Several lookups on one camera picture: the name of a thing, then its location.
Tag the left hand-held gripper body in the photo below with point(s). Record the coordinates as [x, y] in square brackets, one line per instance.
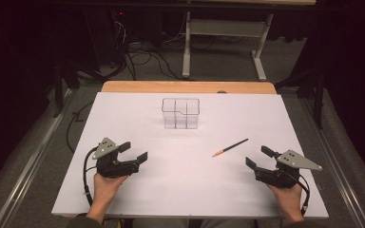
[114, 167]

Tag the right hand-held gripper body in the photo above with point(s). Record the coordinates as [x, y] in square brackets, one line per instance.
[282, 179]

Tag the black pencil with orange tip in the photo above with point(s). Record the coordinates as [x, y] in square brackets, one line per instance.
[234, 145]

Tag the person's right hand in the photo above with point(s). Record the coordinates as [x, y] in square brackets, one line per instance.
[286, 198]

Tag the person's left hand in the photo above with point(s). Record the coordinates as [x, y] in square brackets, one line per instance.
[106, 190]

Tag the white table cover sheet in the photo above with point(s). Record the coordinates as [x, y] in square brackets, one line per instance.
[183, 190]

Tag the clear plastic divided organizer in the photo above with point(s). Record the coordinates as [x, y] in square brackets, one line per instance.
[180, 114]

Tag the black metal stand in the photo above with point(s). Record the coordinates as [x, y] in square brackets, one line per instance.
[58, 95]
[319, 101]

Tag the wooden table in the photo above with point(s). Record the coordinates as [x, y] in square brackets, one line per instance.
[187, 87]

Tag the metal floor rail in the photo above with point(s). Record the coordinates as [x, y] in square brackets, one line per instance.
[28, 171]
[347, 190]

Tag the white metal desk frame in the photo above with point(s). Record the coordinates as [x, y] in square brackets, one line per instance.
[225, 28]

